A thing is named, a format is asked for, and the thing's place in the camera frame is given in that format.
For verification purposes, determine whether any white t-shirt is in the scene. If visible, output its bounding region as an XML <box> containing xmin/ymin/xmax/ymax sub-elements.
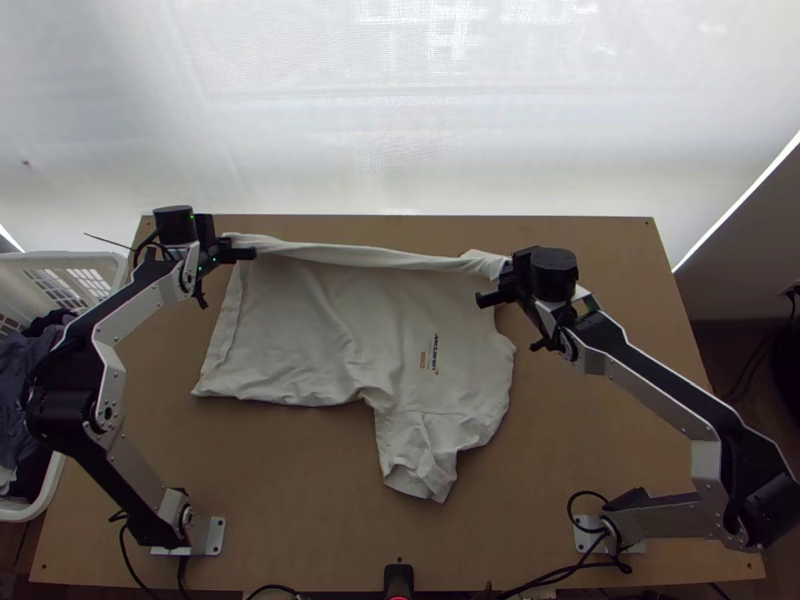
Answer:
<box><xmin>190</xmin><ymin>231</ymin><xmax>519</xmax><ymax>504</ymax></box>

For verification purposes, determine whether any white laundry basket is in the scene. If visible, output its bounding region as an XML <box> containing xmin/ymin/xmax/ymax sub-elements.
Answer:
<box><xmin>0</xmin><ymin>251</ymin><xmax>129</xmax><ymax>523</ymax></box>

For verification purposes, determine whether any heap of clothes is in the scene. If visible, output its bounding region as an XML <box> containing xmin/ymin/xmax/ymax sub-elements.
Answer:
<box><xmin>0</xmin><ymin>306</ymin><xmax>83</xmax><ymax>495</ymax></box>

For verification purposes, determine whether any black cable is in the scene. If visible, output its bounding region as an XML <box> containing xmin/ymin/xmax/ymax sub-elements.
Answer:
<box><xmin>566</xmin><ymin>490</ymin><xmax>633</xmax><ymax>575</ymax></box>
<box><xmin>724</xmin><ymin>334</ymin><xmax>779</xmax><ymax>404</ymax></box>
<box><xmin>109</xmin><ymin>509</ymin><xmax>189</xmax><ymax>600</ymax></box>

